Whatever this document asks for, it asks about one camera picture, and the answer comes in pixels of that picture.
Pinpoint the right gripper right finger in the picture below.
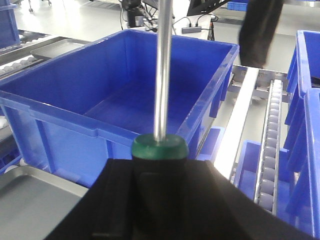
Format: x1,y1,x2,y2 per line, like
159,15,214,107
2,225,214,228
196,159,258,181
184,160,313,240

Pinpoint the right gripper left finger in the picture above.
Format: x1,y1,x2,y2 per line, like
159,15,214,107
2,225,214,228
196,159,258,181
46,158,134,240

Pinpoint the green black screwdriver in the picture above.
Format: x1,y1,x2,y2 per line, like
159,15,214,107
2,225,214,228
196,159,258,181
131,0,189,240

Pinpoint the grey metal tray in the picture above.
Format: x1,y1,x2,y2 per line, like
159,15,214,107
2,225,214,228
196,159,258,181
30,38,90,60
0,166,88,240

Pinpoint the blue bin on rack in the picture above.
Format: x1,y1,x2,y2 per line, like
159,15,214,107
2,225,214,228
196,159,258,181
0,29,239,187

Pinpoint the right front blue bin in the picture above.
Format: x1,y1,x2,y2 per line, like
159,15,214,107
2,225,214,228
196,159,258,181
284,88,320,239

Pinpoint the steel roller rack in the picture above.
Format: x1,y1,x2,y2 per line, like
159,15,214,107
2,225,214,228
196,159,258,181
213,65,287,216

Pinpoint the right rear blue bin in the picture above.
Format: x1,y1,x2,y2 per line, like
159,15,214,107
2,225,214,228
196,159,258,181
287,30,320,99

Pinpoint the person in black clothes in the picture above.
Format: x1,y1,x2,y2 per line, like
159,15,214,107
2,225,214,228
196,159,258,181
238,0,284,69

